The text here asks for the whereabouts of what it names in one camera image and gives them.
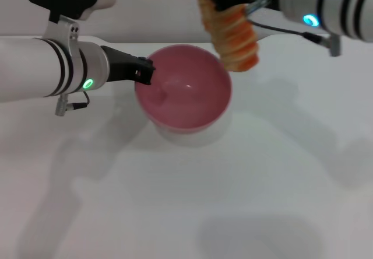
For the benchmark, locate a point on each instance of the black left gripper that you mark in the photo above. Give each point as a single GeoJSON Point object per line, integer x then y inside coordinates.
{"type": "Point", "coordinates": [122, 66]}

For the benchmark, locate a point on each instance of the orange ridged bread loaf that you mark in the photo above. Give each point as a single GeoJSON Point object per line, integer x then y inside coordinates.
{"type": "Point", "coordinates": [233, 37]}

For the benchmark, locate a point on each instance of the pink plastic bowl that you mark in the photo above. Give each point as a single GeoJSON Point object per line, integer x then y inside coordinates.
{"type": "Point", "coordinates": [189, 104]}

